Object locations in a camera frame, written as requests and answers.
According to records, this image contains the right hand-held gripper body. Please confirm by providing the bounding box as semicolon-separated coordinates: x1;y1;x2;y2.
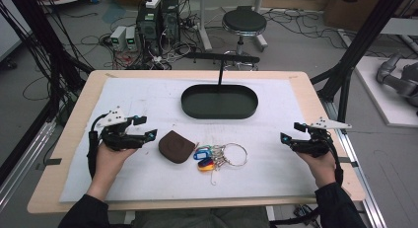
290;116;353;159

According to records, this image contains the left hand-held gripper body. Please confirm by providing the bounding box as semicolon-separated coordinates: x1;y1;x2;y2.
96;106;146;152

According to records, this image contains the brown pouch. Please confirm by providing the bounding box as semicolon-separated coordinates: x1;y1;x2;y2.
158;129;197;165

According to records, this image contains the key ring with coloured tags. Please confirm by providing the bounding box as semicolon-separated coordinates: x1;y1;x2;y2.
192;142;249;187

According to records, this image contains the black tray with hook rack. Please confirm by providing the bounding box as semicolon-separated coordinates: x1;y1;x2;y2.
180;51;261;120

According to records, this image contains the person's right hand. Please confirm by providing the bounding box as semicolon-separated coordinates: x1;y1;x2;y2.
295;150;338;190

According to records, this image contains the person's left hand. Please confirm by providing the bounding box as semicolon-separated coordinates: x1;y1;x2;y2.
93;141;138;190

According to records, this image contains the black tape strip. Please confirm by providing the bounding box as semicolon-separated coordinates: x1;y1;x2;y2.
336;156;360;169
35;157;63;172

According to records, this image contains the white foam mat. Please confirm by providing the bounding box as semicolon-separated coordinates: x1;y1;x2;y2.
58;77;317;203

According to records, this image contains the grey power supply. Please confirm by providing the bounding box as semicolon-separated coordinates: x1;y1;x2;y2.
109;25;128;52
125;26;139;52

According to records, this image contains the white platform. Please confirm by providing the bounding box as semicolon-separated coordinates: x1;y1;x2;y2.
354;55;418;129

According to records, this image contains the large black computer tower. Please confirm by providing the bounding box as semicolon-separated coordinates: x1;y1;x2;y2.
135;0;163;55

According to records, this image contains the small black computer tower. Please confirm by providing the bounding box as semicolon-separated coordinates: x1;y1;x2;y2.
161;0;181;44

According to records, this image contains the white table leg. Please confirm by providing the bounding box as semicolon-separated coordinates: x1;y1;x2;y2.
196;0;214;52

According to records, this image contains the black round stool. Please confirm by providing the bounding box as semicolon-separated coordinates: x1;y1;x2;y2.
221;5;268;72

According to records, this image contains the cardboard box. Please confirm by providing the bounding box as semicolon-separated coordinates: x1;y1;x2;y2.
322;0;384;33

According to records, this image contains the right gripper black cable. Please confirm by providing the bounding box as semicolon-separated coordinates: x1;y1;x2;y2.
269;135;345;228

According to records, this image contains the aluminium rail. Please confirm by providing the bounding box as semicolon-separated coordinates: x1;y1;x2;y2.
323;99;388;228
0;119;57;211

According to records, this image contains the tangle of floor cables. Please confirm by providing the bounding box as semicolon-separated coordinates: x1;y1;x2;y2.
262;7;349;51

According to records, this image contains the black frame post with cables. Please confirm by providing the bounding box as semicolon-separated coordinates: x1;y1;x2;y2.
0;0;95;125

